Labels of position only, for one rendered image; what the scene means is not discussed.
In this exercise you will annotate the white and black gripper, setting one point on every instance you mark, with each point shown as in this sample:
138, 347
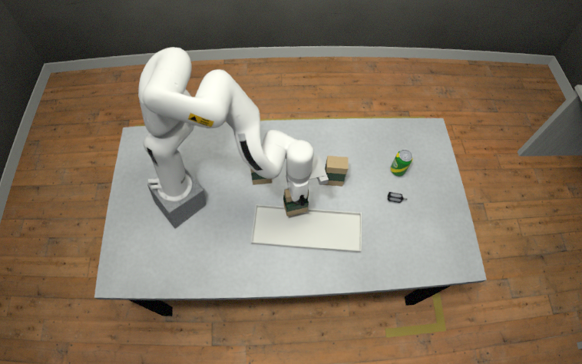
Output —
297, 191

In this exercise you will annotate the green and yellow drink can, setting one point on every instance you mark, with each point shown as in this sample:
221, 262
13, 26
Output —
401, 162

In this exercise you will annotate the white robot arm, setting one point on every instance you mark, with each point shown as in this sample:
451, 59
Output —
218, 99

